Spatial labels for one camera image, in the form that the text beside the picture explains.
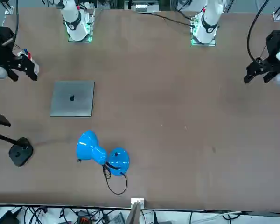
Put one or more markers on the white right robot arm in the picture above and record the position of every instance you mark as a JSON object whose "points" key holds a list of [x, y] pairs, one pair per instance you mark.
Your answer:
{"points": [[75, 25]]}

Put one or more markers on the blue desk lamp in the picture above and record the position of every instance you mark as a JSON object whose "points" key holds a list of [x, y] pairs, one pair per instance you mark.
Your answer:
{"points": [[87, 147]]}

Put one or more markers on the grey ribbed device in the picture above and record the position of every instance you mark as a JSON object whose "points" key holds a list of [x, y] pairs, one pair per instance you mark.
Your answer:
{"points": [[116, 219]]}

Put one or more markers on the black power adapter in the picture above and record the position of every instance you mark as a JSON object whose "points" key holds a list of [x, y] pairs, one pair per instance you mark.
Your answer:
{"points": [[8, 217]]}

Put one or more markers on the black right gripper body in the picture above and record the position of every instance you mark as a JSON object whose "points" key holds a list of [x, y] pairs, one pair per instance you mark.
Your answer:
{"points": [[4, 53]]}

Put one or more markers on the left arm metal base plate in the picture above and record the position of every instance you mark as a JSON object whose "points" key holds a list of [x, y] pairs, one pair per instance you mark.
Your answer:
{"points": [[212, 44]]}

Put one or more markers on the aluminium corner bracket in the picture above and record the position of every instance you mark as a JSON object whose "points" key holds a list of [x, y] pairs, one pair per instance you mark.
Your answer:
{"points": [[9, 10], [277, 16]]}

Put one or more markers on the grey closed laptop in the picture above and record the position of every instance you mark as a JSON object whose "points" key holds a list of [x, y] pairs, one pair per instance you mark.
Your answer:
{"points": [[72, 99]]}

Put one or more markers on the clear pink pen cup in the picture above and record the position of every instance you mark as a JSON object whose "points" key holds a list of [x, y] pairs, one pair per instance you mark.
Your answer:
{"points": [[36, 67]]}

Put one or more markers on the white post bracket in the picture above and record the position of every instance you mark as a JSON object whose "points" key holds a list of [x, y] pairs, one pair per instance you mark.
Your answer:
{"points": [[141, 201]]}

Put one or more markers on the white power strip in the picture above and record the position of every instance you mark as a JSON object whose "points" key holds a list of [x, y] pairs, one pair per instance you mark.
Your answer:
{"points": [[142, 8]]}

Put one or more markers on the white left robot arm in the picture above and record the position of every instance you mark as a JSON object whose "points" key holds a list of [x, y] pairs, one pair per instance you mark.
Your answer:
{"points": [[207, 25]]}

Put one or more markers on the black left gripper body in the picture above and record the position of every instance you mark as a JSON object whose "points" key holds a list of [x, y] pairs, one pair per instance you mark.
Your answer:
{"points": [[274, 43]]}

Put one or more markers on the red and black device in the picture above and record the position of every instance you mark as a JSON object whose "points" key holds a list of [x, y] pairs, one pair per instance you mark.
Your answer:
{"points": [[84, 218]]}

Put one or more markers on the black desktop phone stand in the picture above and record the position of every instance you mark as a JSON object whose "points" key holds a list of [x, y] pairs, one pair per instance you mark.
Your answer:
{"points": [[21, 152]]}

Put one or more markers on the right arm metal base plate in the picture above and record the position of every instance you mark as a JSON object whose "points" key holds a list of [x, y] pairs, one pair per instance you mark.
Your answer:
{"points": [[71, 41]]}

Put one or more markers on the aluminium camera post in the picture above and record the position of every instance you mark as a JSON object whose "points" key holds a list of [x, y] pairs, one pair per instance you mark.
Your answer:
{"points": [[133, 214]]}

